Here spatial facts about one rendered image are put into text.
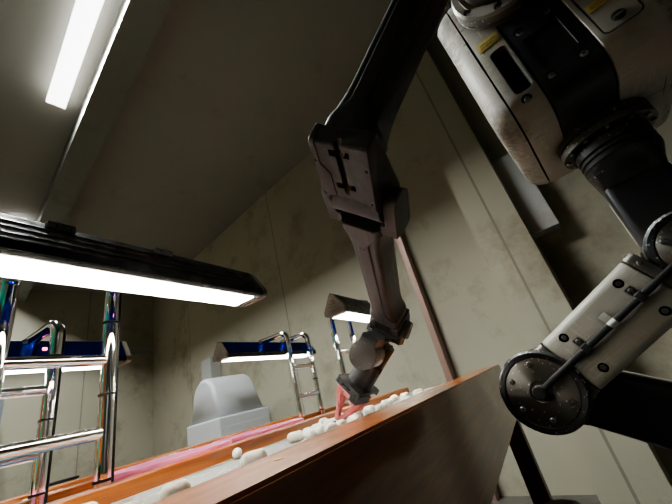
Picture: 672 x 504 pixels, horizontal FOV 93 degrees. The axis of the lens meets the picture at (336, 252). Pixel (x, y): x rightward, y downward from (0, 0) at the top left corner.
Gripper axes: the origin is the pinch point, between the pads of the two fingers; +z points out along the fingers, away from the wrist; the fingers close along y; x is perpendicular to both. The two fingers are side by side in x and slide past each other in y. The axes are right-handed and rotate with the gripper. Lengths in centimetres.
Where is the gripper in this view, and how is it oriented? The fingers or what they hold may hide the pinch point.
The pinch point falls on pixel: (339, 417)
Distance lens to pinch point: 80.0
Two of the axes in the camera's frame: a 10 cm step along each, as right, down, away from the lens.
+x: 6.9, 4.2, -5.9
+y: -5.2, -2.7, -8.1
